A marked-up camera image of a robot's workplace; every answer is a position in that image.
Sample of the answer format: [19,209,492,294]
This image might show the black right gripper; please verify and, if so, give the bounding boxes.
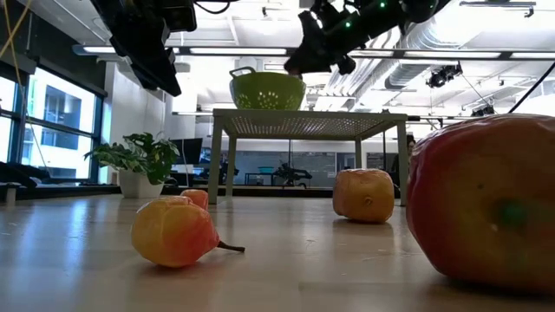
[284,0,394,76]

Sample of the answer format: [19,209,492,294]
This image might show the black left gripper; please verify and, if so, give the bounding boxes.
[90,0,199,98]

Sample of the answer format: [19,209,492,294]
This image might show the green plastic colander bowl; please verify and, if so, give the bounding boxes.
[228,66,308,111]

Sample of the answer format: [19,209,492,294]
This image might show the small red-orange toy fruit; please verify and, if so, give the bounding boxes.
[180,189,211,211]

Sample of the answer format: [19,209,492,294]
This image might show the orange toy orange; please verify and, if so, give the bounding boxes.
[332,168,395,225]

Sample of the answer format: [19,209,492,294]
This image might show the yellow-orange toy pear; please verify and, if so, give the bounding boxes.
[130,195,246,269]

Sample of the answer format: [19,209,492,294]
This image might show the red toy apple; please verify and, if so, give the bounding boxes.
[406,114,555,296]

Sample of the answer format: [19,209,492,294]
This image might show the pale green perforated metal shelf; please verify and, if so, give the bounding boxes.
[206,107,409,208]

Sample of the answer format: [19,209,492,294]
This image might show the long ceiling light bar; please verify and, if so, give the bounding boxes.
[72,43,555,62]

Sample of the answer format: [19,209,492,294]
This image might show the black computer monitor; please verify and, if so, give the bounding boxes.
[169,137,204,166]

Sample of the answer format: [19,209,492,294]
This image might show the green leafy plant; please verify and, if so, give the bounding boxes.
[83,132,181,186]

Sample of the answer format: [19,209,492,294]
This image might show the person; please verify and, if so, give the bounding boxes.
[404,133,418,183]

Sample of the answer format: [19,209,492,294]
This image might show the white plant pot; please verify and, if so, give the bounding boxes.
[117,167,165,199]

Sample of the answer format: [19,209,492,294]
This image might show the dark bench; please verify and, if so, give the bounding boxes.
[0,161,51,207]

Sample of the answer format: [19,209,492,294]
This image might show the black aluminium table frame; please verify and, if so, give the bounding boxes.
[0,184,408,200]

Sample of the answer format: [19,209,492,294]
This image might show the yellow cable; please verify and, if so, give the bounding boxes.
[0,0,51,174]

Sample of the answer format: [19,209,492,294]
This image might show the black cable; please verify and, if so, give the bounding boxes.
[507,60,555,114]

